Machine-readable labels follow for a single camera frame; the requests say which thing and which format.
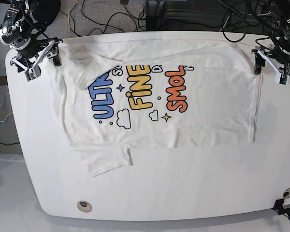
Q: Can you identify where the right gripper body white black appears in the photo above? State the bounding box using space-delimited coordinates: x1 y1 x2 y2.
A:
10 37 63 73

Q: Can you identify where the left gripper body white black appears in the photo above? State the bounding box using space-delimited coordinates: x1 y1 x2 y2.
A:
251 44 290 75

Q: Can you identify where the white printed T-shirt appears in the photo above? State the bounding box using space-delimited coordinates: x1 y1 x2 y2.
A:
46 39 261 176

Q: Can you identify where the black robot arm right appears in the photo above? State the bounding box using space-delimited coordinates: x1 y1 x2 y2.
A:
0 0 62 78

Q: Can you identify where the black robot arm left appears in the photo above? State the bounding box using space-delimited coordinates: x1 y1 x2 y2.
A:
247 0 290 81

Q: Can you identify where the black round stand base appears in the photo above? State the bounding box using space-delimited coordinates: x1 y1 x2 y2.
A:
31 0 61 24

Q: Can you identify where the silver table grommet right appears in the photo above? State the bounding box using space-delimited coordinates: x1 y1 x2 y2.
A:
283 188 290 199

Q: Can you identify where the silver table grommet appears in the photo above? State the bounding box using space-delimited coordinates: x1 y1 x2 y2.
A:
283 188 290 199
77 201 92 213

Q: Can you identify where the silver table grommet left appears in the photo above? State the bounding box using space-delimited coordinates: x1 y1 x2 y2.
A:
77 201 92 213

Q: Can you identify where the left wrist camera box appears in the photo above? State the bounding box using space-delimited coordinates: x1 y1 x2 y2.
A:
275 72 290 86

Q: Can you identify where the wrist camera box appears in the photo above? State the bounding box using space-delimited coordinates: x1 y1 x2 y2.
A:
25 66 41 82
275 72 290 86

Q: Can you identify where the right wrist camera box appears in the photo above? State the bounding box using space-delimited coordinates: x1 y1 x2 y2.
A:
25 66 41 82

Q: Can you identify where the yellow floor cable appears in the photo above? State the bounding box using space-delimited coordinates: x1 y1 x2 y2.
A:
65 0 82 39

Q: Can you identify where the black aluminium frame post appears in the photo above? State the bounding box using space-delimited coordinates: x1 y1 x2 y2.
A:
142 0 165 31

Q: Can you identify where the black clamp with cable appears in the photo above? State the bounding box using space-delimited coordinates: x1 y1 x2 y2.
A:
272 199 290 221

